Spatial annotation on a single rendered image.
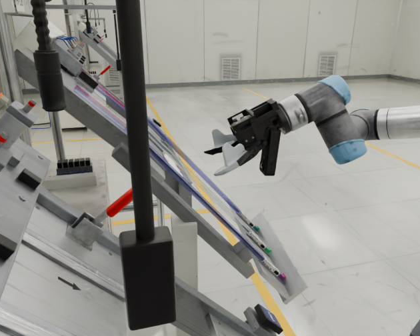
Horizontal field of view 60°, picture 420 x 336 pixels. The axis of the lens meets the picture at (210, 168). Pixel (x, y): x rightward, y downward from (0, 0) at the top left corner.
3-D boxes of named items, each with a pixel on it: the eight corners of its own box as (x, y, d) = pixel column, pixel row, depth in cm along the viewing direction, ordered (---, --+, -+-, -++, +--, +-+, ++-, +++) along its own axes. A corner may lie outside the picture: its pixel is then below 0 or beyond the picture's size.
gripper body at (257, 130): (223, 119, 85) (269, 95, 85) (238, 150, 89) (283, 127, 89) (231, 128, 78) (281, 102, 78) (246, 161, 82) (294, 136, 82)
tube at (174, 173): (279, 277, 87) (283, 274, 87) (281, 281, 86) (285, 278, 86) (125, 128, 68) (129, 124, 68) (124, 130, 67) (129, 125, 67)
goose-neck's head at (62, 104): (67, 107, 30) (59, 49, 28) (66, 111, 28) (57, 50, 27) (44, 108, 29) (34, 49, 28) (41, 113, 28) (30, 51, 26)
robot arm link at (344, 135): (378, 144, 86) (356, 103, 86) (363, 157, 77) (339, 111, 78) (348, 157, 91) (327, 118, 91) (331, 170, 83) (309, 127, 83)
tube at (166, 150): (265, 251, 97) (269, 248, 97) (267, 254, 96) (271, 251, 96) (127, 114, 78) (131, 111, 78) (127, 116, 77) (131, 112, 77)
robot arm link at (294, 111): (299, 119, 89) (313, 129, 81) (282, 128, 89) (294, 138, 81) (288, 92, 86) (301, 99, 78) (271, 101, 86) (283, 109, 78)
